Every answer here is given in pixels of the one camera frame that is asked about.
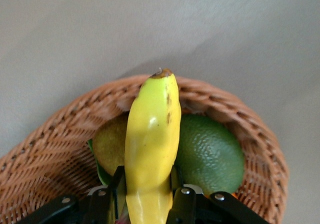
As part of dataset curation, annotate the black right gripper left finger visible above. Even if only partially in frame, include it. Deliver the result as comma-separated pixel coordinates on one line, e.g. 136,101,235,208
16,165,129,224

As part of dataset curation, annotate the yellow banana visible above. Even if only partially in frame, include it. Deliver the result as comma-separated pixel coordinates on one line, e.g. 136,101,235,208
124,68,183,224

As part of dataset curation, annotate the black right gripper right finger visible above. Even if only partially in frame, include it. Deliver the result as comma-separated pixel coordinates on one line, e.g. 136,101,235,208
167,164,272,224

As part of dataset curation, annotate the yellow-green kiwi fruit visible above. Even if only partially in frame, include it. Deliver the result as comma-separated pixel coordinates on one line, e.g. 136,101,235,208
91,119,130,177

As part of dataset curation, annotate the green avocado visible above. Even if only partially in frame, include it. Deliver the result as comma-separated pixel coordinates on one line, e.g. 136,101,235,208
174,113,246,196

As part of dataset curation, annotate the brown wicker basket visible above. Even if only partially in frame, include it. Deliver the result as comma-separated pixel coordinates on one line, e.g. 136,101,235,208
0,74,290,224

